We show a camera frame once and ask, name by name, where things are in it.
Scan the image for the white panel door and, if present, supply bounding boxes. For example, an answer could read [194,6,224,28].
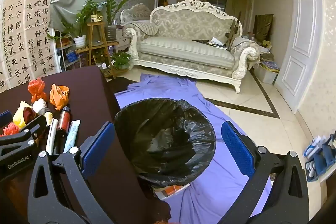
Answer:
[275,0,322,113]

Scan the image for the papers on sofa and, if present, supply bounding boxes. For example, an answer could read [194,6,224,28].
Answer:
[193,37,228,50]

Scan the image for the red label small bottle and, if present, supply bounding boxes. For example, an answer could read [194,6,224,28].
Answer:
[56,106,71,137]

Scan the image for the metal shelf with blue crate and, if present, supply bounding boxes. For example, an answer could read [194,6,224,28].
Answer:
[55,31,79,72]

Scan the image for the ornate white armchair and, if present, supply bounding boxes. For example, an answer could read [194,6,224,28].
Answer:
[120,3,151,24]

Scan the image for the calligraphy wall scroll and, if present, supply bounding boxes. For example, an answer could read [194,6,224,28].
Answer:
[1,0,61,92]

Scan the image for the purple cloth on floor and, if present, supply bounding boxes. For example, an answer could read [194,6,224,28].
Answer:
[116,75,248,223]

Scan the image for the book under bin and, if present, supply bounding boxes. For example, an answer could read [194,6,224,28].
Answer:
[152,184,190,201]

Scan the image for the dark maroon tablecloth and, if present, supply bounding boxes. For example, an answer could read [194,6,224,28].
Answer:
[1,66,170,223]

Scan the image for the gold label small bottle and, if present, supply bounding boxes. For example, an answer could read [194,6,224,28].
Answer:
[43,108,53,127]

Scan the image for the black bag lined trash bin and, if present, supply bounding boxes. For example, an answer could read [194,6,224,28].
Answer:
[114,98,216,188]

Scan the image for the small floor plant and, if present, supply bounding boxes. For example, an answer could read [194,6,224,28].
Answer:
[111,51,131,70]

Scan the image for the blue slippers rack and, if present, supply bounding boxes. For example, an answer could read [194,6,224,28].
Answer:
[303,132,335,182]

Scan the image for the storage box with books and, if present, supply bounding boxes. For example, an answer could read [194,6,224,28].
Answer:
[254,60,280,85]

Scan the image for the white paper ball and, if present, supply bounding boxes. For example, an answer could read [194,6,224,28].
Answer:
[32,98,47,113]

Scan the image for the red scrap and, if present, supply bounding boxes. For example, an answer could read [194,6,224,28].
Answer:
[0,122,20,136]

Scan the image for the red plastic bag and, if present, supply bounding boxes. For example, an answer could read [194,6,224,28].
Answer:
[28,77,49,103]

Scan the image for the white potted plant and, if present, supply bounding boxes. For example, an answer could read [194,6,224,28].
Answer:
[47,12,87,49]

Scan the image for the ornate white sofa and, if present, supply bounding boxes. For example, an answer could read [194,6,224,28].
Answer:
[122,0,261,93]

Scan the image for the dark framed picture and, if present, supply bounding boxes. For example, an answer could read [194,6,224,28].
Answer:
[253,14,273,43]

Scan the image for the tall green potted plant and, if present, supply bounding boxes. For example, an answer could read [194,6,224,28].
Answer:
[105,0,127,42]

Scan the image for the dark red knotted cloth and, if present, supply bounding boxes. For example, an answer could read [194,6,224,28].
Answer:
[23,107,36,124]

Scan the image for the orange plastic bag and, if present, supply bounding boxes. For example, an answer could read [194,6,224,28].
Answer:
[49,84,70,111]

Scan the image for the wooden plant stand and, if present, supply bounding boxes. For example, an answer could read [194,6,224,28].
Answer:
[75,22,118,79]

